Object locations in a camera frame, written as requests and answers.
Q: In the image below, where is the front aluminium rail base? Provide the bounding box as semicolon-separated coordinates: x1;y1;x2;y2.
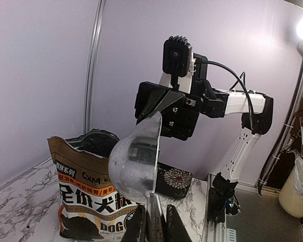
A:
203;172;240;241

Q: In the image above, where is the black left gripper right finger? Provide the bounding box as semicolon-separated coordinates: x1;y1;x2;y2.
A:
165;205;192;242

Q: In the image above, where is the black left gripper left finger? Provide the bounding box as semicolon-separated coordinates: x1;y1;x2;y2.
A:
122;205;146;242

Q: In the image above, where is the brown dog food bag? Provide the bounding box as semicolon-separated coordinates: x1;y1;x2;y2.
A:
47;129;137;241

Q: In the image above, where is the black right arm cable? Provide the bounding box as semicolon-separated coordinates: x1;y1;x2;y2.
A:
196;62;256;129

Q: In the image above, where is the black floral square plate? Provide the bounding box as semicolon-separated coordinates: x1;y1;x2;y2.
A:
156;162;192;200

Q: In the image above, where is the right aluminium frame post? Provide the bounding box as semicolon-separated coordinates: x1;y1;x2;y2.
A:
83;0;107;133

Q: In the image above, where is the metal food scoop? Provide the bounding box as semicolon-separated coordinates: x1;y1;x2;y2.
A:
108;111;165;241

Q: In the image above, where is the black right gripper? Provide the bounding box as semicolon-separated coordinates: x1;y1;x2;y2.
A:
134;82;204;141

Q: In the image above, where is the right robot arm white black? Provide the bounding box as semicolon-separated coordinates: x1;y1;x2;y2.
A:
134;56;274;223

